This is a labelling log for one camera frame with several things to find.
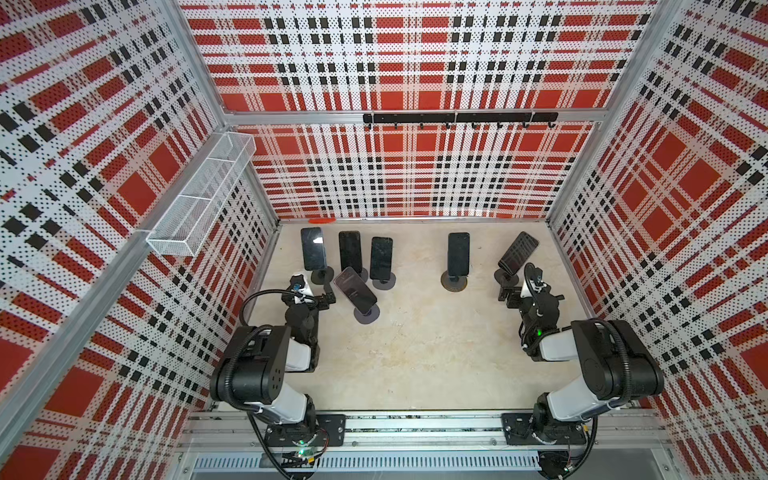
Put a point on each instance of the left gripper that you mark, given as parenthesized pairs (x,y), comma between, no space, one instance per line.
(321,302)

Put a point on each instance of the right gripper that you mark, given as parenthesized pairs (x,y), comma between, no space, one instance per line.
(546,291)

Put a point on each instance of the black phone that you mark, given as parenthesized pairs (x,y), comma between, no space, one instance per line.
(350,250)
(356,290)
(313,248)
(458,256)
(518,253)
(381,257)

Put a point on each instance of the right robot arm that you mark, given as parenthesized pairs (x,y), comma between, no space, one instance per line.
(615,366)

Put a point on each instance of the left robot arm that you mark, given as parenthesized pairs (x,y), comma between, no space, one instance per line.
(252,373)

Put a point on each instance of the stand far left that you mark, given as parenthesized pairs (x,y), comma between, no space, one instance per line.
(322,276)

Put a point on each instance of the far right phone stand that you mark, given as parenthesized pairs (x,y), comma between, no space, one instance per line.
(505,279)

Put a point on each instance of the front grey phone stand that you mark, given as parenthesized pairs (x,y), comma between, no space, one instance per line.
(366,318)

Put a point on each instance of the brown base phone stand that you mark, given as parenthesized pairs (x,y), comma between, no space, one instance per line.
(453,284)

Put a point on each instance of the white wire mesh basket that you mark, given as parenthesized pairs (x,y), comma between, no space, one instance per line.
(215,171)

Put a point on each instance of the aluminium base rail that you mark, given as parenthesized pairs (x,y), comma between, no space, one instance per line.
(629,444)

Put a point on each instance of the black hook rail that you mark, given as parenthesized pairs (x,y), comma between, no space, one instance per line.
(524,118)

